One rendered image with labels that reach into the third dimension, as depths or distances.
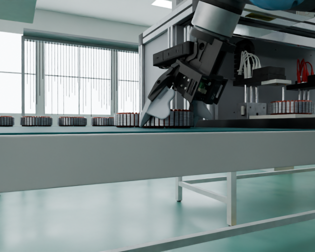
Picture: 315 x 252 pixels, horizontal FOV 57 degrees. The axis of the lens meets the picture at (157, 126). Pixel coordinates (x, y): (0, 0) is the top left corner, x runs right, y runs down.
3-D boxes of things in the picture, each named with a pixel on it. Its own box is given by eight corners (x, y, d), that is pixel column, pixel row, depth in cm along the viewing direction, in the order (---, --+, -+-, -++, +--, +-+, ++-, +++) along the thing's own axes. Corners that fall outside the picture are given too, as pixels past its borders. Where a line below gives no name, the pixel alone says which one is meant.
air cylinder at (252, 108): (266, 120, 90) (266, 102, 90) (248, 120, 87) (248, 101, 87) (254, 120, 95) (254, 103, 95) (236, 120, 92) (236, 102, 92)
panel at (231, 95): (315, 121, 120) (316, 48, 120) (176, 120, 91) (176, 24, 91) (313, 121, 121) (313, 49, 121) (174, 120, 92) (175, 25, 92)
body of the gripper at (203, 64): (188, 106, 50) (215, 38, 46) (160, 86, 56) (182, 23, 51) (216, 108, 55) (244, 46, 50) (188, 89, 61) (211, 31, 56)
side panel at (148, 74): (180, 127, 93) (180, 26, 93) (172, 127, 92) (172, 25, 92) (145, 126, 118) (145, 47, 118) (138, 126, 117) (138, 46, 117)
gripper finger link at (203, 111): (206, 138, 61) (203, 105, 55) (189, 124, 65) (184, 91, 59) (217, 130, 62) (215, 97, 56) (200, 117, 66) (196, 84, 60)
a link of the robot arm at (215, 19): (190, -3, 50) (221, 9, 55) (181, 24, 52) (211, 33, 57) (220, 7, 45) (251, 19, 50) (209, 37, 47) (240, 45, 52)
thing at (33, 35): (158, 175, 434) (158, 45, 433) (22, 186, 354) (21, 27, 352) (144, 170, 479) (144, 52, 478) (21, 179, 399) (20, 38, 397)
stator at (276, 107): (323, 114, 76) (323, 100, 76) (296, 114, 70) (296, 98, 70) (286, 116, 86) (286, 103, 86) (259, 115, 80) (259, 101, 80)
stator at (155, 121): (204, 128, 60) (204, 109, 60) (163, 128, 53) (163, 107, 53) (169, 127, 68) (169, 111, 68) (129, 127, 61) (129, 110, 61)
